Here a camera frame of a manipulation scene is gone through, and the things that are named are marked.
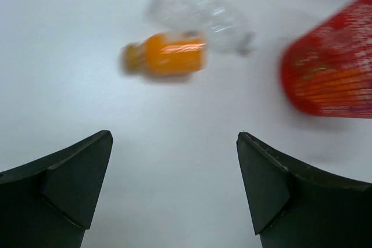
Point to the orange barcode label bottle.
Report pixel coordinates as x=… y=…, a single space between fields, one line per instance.
x=166 y=54

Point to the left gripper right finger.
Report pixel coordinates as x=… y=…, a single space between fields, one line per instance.
x=293 y=204

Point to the red mesh plastic bin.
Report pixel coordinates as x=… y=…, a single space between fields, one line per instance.
x=327 y=71

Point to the clear plastic bottle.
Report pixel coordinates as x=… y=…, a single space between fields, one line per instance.
x=226 y=27

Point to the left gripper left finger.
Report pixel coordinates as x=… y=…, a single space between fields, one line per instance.
x=51 y=201

